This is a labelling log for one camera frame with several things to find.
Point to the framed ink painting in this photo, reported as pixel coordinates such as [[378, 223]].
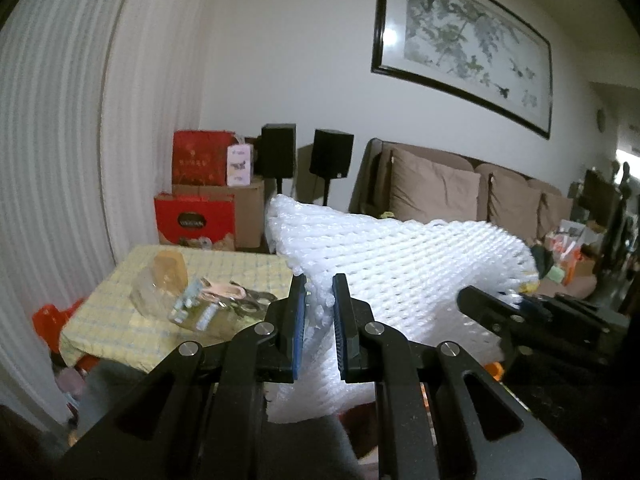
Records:
[[450, 30]]

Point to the red box with oval label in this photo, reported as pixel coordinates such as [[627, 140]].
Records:
[[192, 220]]

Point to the dark wooden cabinet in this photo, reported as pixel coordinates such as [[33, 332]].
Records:
[[605, 200]]

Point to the red plastic stool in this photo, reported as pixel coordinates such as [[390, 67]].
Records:
[[47, 320]]

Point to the white foam net sheet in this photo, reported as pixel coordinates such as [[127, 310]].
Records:
[[400, 270]]

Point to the red patterned gift box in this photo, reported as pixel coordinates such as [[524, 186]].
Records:
[[200, 157]]

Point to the small brown sofa cushion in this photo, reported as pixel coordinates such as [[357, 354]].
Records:
[[557, 215]]

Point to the mint green box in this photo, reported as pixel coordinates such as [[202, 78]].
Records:
[[556, 275]]

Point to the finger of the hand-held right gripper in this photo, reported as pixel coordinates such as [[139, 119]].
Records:
[[487, 310], [545, 309]]

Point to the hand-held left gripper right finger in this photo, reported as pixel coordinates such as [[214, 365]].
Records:
[[342, 330]]

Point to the medium brown sofa cushion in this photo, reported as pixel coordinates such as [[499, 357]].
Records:
[[515, 207]]

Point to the brown cardboard box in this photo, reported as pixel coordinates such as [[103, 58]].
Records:
[[247, 215]]

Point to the yellow checked tablecloth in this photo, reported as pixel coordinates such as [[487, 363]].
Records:
[[100, 320]]

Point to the black speaker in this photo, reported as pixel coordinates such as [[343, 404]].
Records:
[[277, 150], [331, 152]]

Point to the white orange paper bag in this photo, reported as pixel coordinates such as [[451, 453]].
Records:
[[575, 245]]

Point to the black cloth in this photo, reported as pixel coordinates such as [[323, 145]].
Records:
[[542, 257]]

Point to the brown sofa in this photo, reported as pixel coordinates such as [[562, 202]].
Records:
[[372, 180]]

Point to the white pink small box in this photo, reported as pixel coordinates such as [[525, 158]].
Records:
[[239, 165]]

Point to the white curtain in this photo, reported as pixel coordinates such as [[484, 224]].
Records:
[[60, 135]]

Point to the clear plastic bag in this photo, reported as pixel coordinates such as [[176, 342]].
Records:
[[145, 300]]

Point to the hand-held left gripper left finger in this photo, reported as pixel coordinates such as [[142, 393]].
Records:
[[299, 330]]

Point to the large brown sofa cushion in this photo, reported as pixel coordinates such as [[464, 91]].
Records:
[[430, 190]]

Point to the pink hair clip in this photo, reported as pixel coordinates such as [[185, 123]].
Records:
[[225, 289]]

